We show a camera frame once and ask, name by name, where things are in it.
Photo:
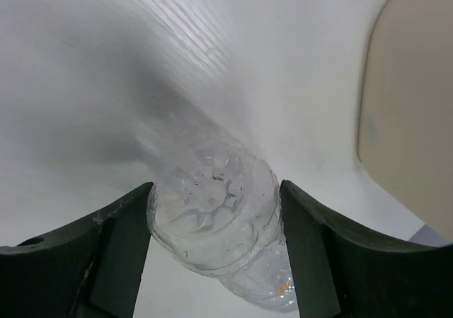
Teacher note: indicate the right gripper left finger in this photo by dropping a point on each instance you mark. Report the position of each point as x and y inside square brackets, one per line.
[91, 267]

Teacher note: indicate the beige plastic bin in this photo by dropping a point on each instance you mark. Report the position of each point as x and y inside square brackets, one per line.
[405, 127]

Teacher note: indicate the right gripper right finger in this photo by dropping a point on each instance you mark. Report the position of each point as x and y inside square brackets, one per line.
[344, 269]

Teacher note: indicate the clear unlabeled bottle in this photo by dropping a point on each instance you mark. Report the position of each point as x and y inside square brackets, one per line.
[215, 207]

